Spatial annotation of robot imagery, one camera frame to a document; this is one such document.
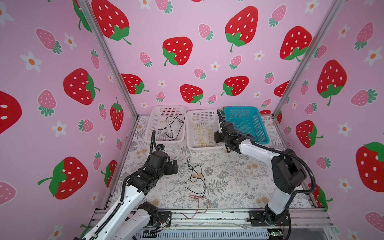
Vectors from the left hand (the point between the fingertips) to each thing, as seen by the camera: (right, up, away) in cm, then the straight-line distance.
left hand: (169, 162), depth 78 cm
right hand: (+27, +16, +16) cm, 35 cm away
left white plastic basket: (-8, +23, +35) cm, 42 cm away
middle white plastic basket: (+18, +20, +37) cm, 46 cm away
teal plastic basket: (+55, +24, +41) cm, 72 cm away
